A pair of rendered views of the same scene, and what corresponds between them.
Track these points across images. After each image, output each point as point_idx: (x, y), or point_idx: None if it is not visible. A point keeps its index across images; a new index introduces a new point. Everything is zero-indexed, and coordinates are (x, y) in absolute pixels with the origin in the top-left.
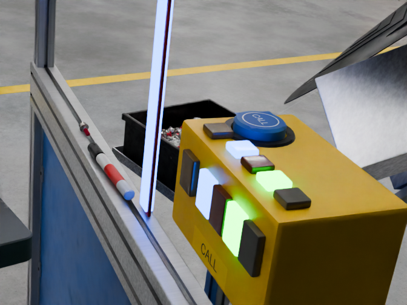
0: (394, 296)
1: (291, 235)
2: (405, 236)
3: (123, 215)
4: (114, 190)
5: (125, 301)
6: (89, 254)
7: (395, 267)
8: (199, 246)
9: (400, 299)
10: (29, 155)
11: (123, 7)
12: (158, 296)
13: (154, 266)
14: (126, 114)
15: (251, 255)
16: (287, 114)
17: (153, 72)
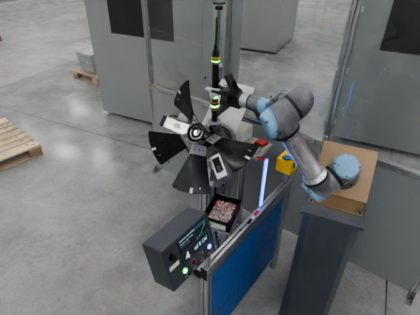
0: (64, 281)
1: None
2: (5, 290)
3: (264, 207)
4: (259, 212)
5: (260, 223)
6: (245, 244)
7: (39, 287)
8: (294, 169)
9: (65, 279)
10: (207, 294)
11: None
12: (276, 197)
13: (273, 198)
14: (229, 223)
15: None
16: (278, 157)
17: (264, 183)
